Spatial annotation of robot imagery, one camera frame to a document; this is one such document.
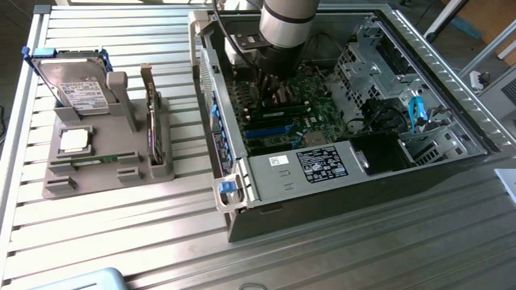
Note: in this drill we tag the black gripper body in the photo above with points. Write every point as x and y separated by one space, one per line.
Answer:
281 62

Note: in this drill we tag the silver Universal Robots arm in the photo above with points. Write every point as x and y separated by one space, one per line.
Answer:
286 21

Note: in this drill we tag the green RAM stick in slot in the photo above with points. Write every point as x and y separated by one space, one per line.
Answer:
281 111

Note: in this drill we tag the blue RAM slot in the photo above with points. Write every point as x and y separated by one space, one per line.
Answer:
269 132

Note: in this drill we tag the green RAM stick white label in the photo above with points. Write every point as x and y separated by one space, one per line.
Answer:
86 160

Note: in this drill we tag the green motherboard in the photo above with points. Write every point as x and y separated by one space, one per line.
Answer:
318 99

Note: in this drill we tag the metal disk bay cage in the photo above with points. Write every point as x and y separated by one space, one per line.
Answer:
370 69

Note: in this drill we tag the grey power supply unit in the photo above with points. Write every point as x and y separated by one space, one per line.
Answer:
305 175

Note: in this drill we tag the graphics card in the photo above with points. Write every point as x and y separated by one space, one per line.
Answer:
154 121

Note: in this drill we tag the blue case latch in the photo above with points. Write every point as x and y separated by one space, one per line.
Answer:
225 186

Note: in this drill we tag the open black PC case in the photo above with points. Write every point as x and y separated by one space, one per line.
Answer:
322 211

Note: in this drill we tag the grey parts rack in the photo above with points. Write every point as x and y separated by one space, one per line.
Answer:
104 169

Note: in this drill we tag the white power strip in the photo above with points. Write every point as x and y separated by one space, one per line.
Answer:
476 80

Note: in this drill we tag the silver CPU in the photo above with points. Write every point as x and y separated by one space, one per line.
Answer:
74 140

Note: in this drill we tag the grey cabinet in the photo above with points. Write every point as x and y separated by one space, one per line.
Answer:
500 87

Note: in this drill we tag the white board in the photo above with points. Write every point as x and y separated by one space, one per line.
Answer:
506 187

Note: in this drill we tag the blue-grey box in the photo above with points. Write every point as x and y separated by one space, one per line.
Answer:
80 279

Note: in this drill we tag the wrist camera on grey mount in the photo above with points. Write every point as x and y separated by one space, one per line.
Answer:
245 45

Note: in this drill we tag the hard disk in blue frame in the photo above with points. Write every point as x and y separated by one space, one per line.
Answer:
76 81

